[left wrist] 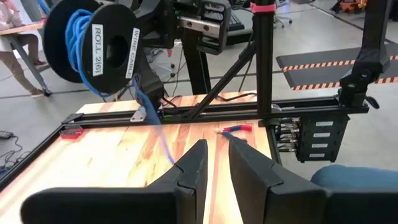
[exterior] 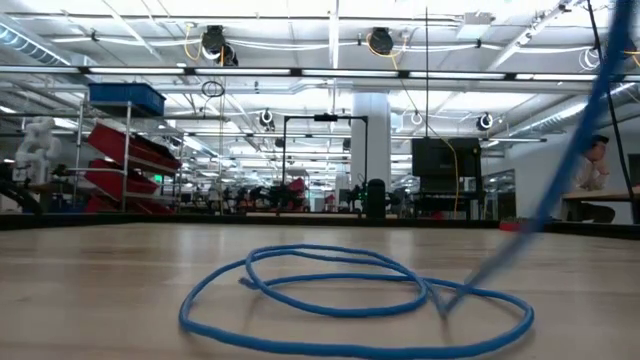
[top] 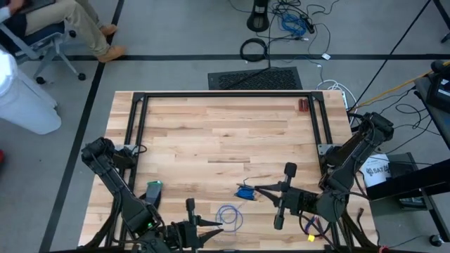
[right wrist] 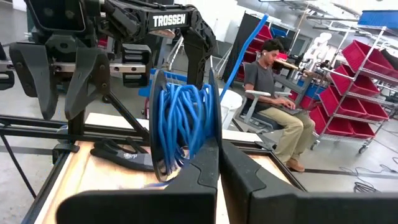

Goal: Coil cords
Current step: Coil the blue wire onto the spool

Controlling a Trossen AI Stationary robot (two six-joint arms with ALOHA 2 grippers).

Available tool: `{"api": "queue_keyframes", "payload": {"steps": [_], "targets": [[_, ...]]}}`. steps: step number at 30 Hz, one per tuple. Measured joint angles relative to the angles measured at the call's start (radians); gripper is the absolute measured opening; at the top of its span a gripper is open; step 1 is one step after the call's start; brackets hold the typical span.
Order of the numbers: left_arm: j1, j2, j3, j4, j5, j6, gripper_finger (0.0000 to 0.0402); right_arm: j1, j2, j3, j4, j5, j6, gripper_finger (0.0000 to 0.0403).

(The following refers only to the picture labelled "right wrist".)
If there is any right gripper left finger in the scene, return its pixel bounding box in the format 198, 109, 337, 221
56, 137, 220, 224

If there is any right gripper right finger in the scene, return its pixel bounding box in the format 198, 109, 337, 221
220, 140, 398, 224

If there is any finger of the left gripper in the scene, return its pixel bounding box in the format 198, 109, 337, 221
9, 42, 60, 121
64, 48, 111, 121

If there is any black cord spool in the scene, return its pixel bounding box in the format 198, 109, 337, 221
149, 68, 223, 183

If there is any blue cord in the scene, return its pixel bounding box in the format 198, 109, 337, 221
146, 14, 270, 188

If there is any blue storage bin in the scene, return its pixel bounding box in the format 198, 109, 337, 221
138, 68, 189, 98
357, 9, 398, 29

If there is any black grey work glove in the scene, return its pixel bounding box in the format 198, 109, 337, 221
90, 138, 155, 172

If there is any white bin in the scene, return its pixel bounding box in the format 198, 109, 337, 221
219, 88, 243, 130

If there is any dark laptop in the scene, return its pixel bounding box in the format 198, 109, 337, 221
273, 104, 307, 116

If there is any metal shelf with red bins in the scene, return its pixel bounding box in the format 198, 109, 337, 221
309, 26, 398, 155

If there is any black rack with red bins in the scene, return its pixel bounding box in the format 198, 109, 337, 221
222, 12, 299, 83

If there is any grey office chair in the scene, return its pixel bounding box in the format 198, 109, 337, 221
234, 62, 312, 150

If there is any person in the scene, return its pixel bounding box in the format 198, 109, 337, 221
243, 39, 317, 173

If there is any black coiled floor cable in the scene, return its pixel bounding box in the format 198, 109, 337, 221
353, 182, 379, 194

